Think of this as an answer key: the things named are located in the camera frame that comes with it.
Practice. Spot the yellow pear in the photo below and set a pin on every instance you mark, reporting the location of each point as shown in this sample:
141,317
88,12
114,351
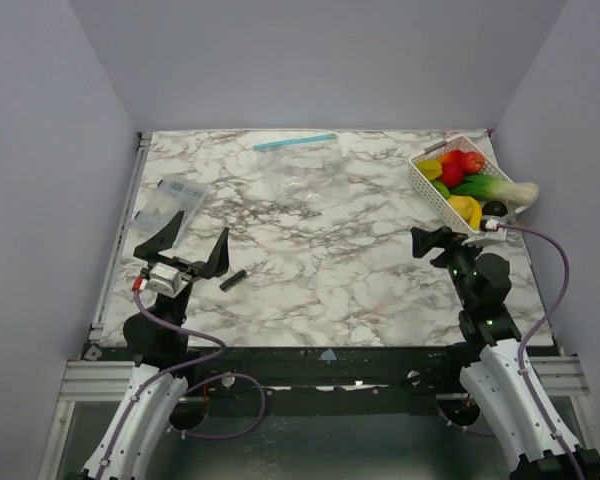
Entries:
468,209

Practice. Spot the clear zip top bag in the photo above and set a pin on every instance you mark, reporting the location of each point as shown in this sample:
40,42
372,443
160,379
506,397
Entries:
304,170

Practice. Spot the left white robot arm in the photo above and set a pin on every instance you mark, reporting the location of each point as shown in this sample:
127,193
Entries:
162,350

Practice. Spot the dark avocado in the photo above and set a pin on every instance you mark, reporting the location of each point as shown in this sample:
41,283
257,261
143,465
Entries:
495,208

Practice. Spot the aluminium frame rail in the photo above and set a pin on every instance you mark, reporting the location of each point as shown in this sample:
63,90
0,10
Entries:
98,318

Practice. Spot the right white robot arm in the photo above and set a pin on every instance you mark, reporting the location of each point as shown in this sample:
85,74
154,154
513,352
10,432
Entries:
495,369

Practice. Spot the white plastic basket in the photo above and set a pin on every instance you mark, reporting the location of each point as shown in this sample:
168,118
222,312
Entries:
434,199

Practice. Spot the black comb strip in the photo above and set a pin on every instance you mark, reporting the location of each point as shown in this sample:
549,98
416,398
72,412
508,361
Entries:
234,280

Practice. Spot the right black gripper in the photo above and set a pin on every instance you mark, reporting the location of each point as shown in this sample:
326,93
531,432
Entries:
450,245

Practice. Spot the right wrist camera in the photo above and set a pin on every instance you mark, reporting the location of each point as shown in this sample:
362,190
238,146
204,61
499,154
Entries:
491,231

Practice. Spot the green lime fruit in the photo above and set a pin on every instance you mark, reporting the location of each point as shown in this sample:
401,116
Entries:
441,188

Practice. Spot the clear plastic screw box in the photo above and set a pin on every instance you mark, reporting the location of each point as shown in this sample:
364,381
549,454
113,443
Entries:
173,193

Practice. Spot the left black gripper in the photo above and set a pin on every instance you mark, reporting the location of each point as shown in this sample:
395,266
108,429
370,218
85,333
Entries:
191,271

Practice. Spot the green white leek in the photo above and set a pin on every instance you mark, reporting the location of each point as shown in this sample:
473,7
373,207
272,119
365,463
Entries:
489,188

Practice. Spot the yellow star fruit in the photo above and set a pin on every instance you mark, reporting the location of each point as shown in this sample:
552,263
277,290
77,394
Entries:
430,168

